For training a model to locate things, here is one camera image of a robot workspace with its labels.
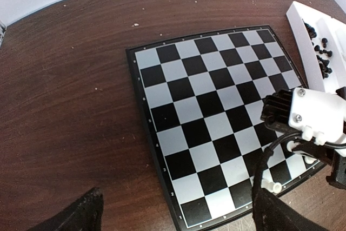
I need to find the white pawn piece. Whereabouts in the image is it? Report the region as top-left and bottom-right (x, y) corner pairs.
(286, 141), (300, 153)
(303, 156), (316, 164)

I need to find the black chess pieces upper cluster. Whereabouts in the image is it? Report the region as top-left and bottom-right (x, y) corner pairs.
(302, 20), (333, 80)

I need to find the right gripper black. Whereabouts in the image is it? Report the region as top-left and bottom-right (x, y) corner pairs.
(326, 151), (345, 189)

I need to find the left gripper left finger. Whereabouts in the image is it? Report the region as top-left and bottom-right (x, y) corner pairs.
(30, 187), (104, 230)

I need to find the white plastic tray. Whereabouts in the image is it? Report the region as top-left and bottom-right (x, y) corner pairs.
(286, 1), (345, 93)

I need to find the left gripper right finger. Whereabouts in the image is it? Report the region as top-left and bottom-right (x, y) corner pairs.
(252, 188), (326, 230)

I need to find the white chess bishop piece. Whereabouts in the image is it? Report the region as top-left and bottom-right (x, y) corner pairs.
(261, 179), (282, 194)

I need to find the black white chessboard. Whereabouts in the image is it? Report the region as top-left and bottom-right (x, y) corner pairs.
(125, 24), (327, 230)

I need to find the right black cable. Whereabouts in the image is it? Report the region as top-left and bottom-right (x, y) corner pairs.
(250, 130), (346, 204)

